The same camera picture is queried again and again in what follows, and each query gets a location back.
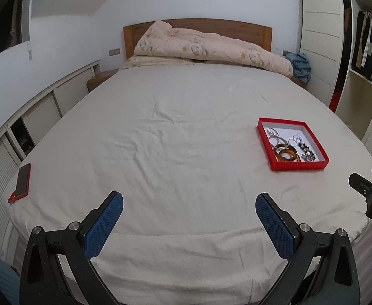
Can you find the bed with white sheet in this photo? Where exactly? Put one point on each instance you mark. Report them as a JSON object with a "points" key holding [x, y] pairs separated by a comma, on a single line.
{"points": [[173, 152]]}

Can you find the hanging dark clothes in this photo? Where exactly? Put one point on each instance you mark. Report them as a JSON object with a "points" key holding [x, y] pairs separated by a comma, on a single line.
{"points": [[371, 44]]}

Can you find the dark curtain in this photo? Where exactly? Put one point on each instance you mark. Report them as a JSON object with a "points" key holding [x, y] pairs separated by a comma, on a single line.
{"points": [[9, 16]]}

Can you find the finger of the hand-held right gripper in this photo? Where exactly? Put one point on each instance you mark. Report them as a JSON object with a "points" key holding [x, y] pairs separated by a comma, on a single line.
{"points": [[360, 184]]}

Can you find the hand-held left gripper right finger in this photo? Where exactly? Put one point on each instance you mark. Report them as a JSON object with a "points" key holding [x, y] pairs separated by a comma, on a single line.
{"points": [[276, 228]]}

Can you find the beige pillow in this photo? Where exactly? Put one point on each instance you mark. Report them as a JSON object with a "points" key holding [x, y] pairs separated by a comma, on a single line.
{"points": [[154, 61]]}

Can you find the wall switch plate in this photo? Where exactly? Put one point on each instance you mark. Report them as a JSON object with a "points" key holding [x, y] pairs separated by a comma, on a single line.
{"points": [[114, 51]]}

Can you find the wooden headboard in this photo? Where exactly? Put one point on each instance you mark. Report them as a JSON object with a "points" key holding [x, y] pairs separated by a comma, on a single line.
{"points": [[205, 25]]}

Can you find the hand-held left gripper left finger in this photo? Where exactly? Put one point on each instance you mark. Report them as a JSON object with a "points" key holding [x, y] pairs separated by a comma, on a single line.
{"points": [[105, 225]]}

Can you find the blue clothes pile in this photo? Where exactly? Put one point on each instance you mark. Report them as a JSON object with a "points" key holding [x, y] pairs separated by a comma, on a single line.
{"points": [[300, 65]]}

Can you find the beige floral quilt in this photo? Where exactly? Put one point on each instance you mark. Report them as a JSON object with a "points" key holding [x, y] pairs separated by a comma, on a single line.
{"points": [[211, 47]]}

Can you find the low white wall cabinet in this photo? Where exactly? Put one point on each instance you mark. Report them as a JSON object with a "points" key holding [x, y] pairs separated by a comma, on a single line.
{"points": [[30, 114]]}

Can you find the red jewelry box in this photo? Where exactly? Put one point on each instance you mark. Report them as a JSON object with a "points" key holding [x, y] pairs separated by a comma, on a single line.
{"points": [[309, 165]]}

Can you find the plain silver bangle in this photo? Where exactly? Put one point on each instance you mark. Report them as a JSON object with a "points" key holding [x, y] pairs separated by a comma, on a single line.
{"points": [[278, 140]]}

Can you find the phone in red case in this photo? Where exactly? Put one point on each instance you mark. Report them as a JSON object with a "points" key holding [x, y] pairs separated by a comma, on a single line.
{"points": [[23, 181]]}

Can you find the red item beside wardrobe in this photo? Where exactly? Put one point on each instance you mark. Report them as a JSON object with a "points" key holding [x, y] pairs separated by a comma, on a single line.
{"points": [[335, 100]]}

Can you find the wooden nightstand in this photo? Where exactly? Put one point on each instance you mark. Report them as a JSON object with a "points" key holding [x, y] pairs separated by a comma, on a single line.
{"points": [[100, 79], [301, 84]]}

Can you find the amber bangle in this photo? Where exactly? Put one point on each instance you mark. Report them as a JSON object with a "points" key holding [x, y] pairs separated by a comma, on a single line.
{"points": [[290, 159]]}

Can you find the open white wardrobe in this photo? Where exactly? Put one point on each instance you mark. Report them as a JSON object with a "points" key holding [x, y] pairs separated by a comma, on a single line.
{"points": [[363, 79]]}

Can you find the white wardrobe door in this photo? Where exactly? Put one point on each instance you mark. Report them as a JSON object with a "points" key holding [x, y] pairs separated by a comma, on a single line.
{"points": [[320, 31]]}

